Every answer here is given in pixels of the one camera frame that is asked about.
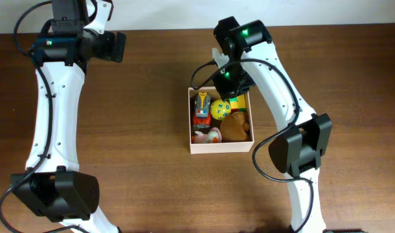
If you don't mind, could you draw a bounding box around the colourful puzzle cube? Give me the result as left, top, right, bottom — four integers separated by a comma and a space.
229, 94, 247, 112

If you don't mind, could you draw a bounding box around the red grey toy truck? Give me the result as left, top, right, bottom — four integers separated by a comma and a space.
192, 93, 211, 128

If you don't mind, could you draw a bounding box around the brown teddy bear plush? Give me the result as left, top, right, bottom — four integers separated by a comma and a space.
220, 112, 250, 142

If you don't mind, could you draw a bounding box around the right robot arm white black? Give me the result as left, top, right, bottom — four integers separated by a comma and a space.
211, 17, 332, 232

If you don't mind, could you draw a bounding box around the pink white toy duck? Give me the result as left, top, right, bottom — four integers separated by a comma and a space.
191, 128, 222, 144

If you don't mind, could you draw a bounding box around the yellow ball with blue letters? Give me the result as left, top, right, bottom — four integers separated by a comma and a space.
210, 99, 231, 120

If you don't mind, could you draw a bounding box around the white open cardboard box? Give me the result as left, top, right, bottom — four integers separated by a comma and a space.
188, 87, 254, 154

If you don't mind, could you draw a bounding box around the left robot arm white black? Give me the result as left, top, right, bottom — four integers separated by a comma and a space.
9, 0, 126, 232

